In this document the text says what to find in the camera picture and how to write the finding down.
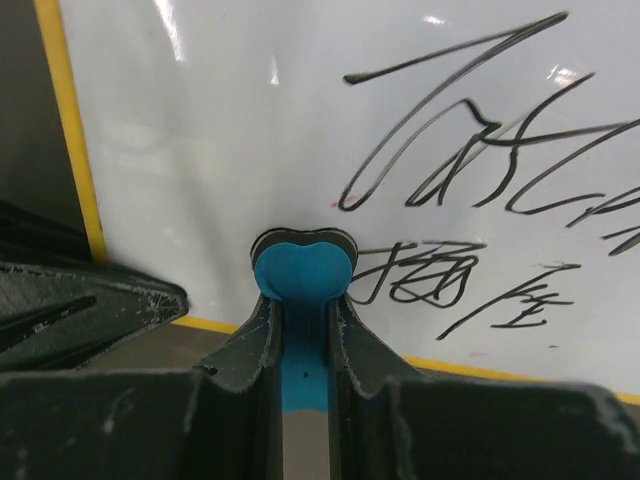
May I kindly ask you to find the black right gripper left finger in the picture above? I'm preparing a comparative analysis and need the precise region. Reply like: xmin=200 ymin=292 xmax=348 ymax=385
xmin=1 ymin=297 xmax=283 ymax=479

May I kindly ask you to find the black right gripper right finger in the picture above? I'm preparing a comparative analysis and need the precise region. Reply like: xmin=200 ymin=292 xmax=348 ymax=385
xmin=328 ymin=297 xmax=639 ymax=479

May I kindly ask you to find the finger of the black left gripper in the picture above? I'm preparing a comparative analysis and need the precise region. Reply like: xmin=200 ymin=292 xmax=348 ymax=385
xmin=1 ymin=202 xmax=189 ymax=370

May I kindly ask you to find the blue whiteboard eraser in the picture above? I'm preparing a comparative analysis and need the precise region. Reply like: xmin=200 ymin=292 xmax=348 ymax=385
xmin=251 ymin=227 xmax=358 ymax=413

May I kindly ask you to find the yellow framed whiteboard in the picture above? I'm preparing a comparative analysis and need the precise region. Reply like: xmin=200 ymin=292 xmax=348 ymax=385
xmin=35 ymin=1 xmax=639 ymax=400

